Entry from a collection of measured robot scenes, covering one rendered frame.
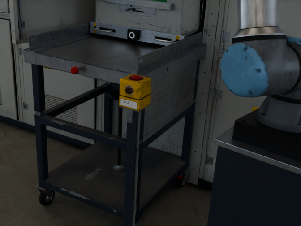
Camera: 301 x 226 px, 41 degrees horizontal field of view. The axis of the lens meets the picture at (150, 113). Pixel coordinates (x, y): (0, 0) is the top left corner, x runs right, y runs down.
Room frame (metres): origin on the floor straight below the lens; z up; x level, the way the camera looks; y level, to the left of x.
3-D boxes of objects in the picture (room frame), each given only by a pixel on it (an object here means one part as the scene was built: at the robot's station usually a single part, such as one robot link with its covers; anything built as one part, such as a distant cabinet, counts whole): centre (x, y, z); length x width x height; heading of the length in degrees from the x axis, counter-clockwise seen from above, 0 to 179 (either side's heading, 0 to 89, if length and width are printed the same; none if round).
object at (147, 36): (2.03, 0.09, 0.90); 0.54 x 0.05 x 0.06; 64
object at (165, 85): (1.91, 0.16, 0.46); 0.64 x 0.58 x 0.66; 153
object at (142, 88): (1.27, 0.06, 0.85); 0.08 x 0.08 x 0.10; 63
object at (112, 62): (1.91, 0.16, 0.82); 0.68 x 0.62 x 0.06; 153
